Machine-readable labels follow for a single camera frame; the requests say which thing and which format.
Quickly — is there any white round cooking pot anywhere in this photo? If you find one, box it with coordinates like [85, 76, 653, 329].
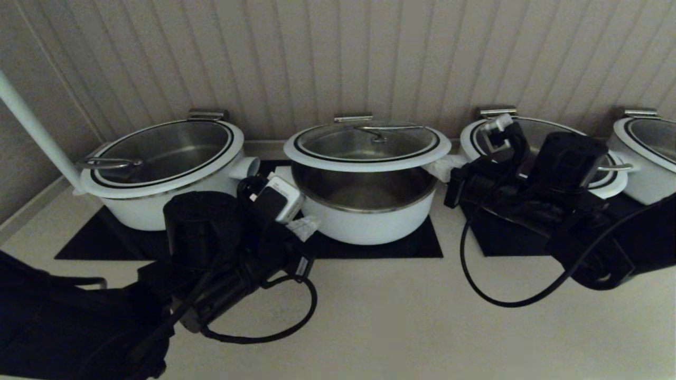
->
[98, 156, 261, 232]
[275, 161, 442, 246]
[607, 137, 676, 206]

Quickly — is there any black glass induction cooktop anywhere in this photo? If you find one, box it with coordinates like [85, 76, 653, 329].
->
[54, 161, 444, 260]
[459, 203, 581, 258]

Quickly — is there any white round pole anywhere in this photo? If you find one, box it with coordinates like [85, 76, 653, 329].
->
[0, 71, 88, 196]

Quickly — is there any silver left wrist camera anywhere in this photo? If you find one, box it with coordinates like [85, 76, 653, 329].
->
[249, 177, 306, 225]

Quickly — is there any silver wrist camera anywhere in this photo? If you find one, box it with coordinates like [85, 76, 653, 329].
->
[480, 113, 524, 156]
[249, 177, 306, 225]

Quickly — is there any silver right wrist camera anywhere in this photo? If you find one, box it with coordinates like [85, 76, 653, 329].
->
[480, 113, 524, 156]

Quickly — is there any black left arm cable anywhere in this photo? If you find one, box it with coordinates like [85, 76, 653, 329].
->
[201, 274, 318, 345]

